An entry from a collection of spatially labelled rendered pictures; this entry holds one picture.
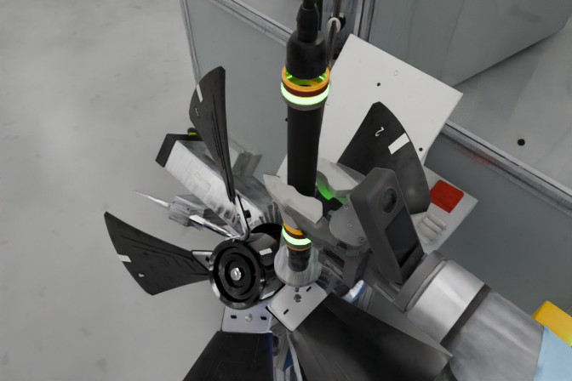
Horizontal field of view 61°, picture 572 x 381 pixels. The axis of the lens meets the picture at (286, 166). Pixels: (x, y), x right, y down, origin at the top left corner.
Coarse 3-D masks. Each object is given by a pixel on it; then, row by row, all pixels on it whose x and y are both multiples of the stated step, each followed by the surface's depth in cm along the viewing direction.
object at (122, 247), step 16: (112, 224) 98; (128, 224) 95; (112, 240) 101; (128, 240) 97; (144, 240) 94; (160, 240) 91; (128, 256) 102; (144, 256) 98; (160, 256) 95; (176, 256) 92; (192, 256) 90; (144, 272) 103; (160, 272) 100; (176, 272) 98; (192, 272) 96; (144, 288) 107; (160, 288) 105
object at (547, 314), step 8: (544, 304) 93; (552, 304) 93; (536, 312) 94; (544, 312) 92; (552, 312) 92; (560, 312) 92; (536, 320) 91; (544, 320) 91; (552, 320) 91; (560, 320) 91; (568, 320) 91; (552, 328) 90; (560, 328) 90; (568, 328) 90; (560, 336) 89; (568, 336) 89
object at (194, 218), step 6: (138, 192) 112; (150, 198) 110; (162, 204) 108; (168, 204) 107; (192, 216) 103; (198, 216) 103; (192, 222) 103; (198, 222) 102; (204, 222) 101; (210, 222) 101; (204, 228) 102; (210, 228) 100; (216, 228) 100; (222, 228) 99; (222, 234) 99; (228, 234) 98
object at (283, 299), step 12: (288, 288) 82; (300, 288) 83; (312, 288) 83; (276, 300) 81; (288, 300) 81; (312, 300) 82; (276, 312) 80; (288, 312) 80; (300, 312) 80; (288, 324) 79
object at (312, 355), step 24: (312, 312) 80; (336, 312) 80; (360, 312) 80; (312, 336) 78; (336, 336) 78; (360, 336) 78; (384, 336) 78; (408, 336) 78; (312, 360) 76; (336, 360) 76; (360, 360) 76; (384, 360) 76; (408, 360) 76; (432, 360) 75
